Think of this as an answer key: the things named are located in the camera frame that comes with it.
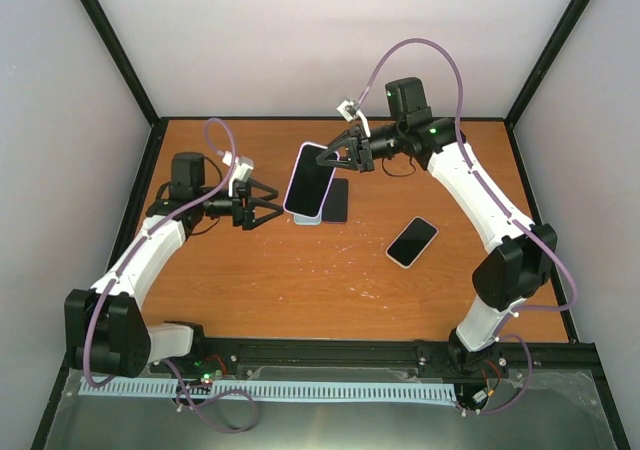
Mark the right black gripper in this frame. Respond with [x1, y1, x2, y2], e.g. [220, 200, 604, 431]
[315, 121, 405, 173]

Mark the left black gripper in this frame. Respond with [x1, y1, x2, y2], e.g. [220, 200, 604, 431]
[195, 177, 283, 230]

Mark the light blue phone case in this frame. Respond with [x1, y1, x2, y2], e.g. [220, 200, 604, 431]
[293, 214, 322, 226]

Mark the purple phone black screen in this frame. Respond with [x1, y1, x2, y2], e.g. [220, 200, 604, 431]
[322, 178, 349, 224]

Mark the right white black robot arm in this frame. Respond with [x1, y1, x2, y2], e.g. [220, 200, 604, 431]
[316, 77, 557, 375]

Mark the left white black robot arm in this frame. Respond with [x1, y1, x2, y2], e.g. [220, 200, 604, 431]
[64, 152, 283, 388]

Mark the phone in white case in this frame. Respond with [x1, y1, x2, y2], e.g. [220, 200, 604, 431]
[385, 217, 438, 269]

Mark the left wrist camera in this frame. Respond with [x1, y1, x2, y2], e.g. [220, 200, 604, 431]
[222, 151, 254, 197]

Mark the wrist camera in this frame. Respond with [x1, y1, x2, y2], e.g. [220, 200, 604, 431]
[222, 151, 254, 197]
[336, 99, 371, 137]

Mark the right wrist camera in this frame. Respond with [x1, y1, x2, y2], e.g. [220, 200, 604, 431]
[336, 99, 371, 137]

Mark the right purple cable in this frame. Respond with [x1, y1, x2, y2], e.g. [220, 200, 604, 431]
[357, 37, 580, 416]

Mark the purple cable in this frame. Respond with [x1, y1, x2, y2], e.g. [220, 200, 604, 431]
[357, 37, 580, 416]
[82, 117, 259, 432]

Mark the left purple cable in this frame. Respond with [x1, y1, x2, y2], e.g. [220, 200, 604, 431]
[82, 117, 259, 432]

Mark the black mounting rail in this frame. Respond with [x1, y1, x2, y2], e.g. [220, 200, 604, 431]
[171, 327, 602, 382]

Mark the light blue cable duct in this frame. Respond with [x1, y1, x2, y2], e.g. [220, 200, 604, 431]
[78, 377, 456, 406]

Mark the black enclosure frame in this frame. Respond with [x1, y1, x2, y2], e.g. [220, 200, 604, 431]
[29, 0, 631, 450]

